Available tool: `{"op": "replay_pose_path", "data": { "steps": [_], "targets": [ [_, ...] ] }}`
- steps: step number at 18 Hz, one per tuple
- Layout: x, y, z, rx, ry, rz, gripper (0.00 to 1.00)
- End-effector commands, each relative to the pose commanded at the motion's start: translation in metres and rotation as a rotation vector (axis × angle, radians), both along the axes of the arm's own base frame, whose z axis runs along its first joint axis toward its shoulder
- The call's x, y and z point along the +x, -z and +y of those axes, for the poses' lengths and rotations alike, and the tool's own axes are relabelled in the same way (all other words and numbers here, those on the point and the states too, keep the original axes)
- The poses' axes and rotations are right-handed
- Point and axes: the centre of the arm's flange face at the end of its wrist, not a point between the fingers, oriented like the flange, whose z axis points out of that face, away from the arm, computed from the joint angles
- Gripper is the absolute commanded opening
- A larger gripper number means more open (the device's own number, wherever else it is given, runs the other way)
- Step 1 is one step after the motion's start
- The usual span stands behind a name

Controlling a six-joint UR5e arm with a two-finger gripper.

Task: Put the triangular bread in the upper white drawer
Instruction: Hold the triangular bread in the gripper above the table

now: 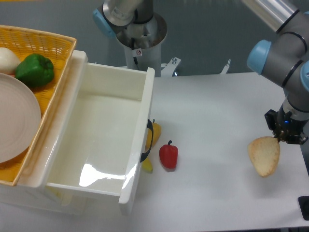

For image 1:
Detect pink plate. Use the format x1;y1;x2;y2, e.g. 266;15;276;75
0;73;41;162

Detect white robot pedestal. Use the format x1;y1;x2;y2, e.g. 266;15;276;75
116;13;181;77

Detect triangle bread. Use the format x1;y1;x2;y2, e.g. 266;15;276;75
248;136;281;178

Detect upper white drawer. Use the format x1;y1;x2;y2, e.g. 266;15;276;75
46;63;155;215

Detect white onion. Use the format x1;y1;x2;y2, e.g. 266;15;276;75
0;47;21;74

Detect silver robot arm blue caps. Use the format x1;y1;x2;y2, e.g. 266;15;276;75
92;0;309;145

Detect black drawer handle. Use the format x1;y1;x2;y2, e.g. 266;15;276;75
140;119;155;163

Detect white drawer cabinet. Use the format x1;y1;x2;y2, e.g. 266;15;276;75
0;50;88;215

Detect yellow bell pepper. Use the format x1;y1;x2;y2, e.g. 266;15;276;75
145;119;162;150

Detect yellow woven basket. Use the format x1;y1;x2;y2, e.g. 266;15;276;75
0;25;77;186

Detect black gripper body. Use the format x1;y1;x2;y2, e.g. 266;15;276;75
264;109;305;143

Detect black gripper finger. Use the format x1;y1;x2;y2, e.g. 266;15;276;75
273;131;284;142
294;135;308;145

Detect green bell pepper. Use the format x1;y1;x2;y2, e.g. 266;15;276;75
15;54;55;88

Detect red bell pepper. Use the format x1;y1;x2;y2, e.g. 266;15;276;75
159;140;179;169

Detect black object at table edge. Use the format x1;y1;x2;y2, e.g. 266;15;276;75
298;196;309;221

